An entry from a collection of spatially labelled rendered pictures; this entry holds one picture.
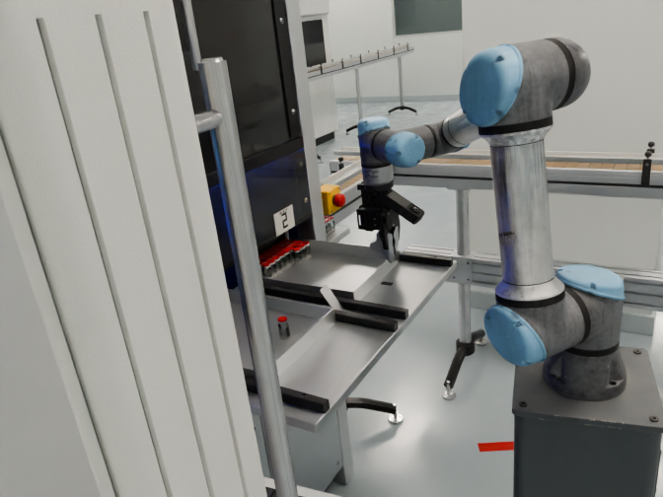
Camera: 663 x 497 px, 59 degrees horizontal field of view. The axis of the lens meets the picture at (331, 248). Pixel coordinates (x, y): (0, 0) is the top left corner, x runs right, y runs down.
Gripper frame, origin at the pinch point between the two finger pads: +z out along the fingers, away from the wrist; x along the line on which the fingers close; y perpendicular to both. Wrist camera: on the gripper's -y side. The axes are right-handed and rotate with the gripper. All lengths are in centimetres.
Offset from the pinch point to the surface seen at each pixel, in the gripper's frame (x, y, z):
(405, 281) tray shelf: 4.8, -5.3, 3.7
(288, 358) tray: 46.4, 0.9, 1.5
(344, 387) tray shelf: 48.2, -12.4, 3.6
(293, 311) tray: 28.7, 11.8, 2.2
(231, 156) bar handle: 82, -26, -48
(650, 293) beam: -84, -55, 43
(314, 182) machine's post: -8.8, 26.8, -16.3
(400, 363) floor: -81, 42, 91
